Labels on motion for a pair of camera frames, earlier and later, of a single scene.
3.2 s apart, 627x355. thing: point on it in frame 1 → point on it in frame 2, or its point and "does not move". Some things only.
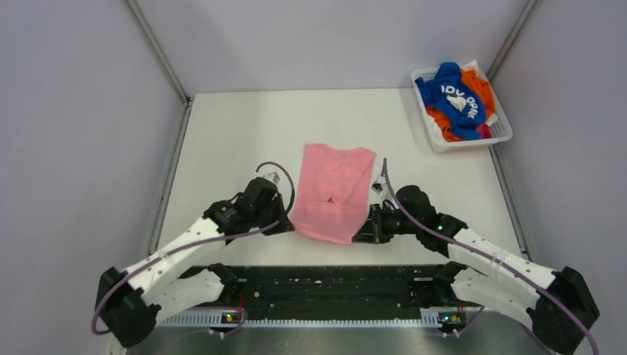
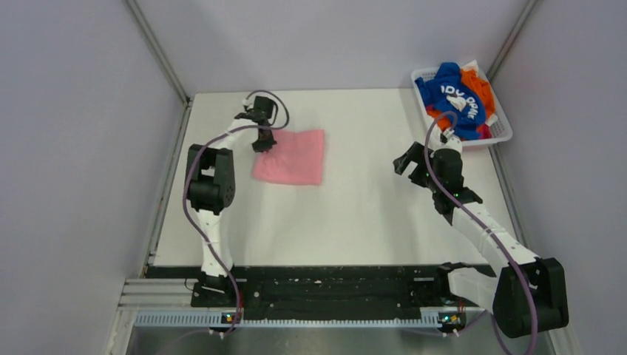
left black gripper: x=285 y=223 → x=259 y=146
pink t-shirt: x=333 y=192 → x=297 y=158
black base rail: x=407 y=292 does not move
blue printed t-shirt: x=458 y=108 does not move
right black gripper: x=373 y=230 → x=415 y=154
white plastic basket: x=501 y=129 does not move
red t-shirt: x=486 y=133 does not move
